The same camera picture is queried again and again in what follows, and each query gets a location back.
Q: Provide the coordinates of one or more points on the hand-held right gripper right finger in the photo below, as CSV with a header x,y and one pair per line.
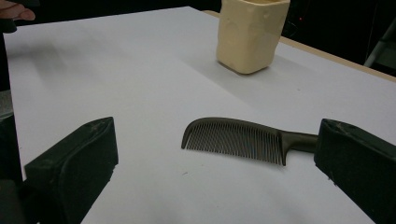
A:
x,y
361,168

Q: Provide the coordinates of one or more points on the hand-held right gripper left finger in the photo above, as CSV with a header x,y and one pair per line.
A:
x,y
74,168

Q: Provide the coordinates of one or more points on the dark brown comb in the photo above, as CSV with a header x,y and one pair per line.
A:
x,y
236,128

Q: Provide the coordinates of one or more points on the cream square cup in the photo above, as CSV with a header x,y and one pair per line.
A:
x,y
249,37

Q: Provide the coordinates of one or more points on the white table mat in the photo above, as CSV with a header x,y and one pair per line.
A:
x,y
124,77

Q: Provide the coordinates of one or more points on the grey metal stand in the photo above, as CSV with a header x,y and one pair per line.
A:
x,y
378,46

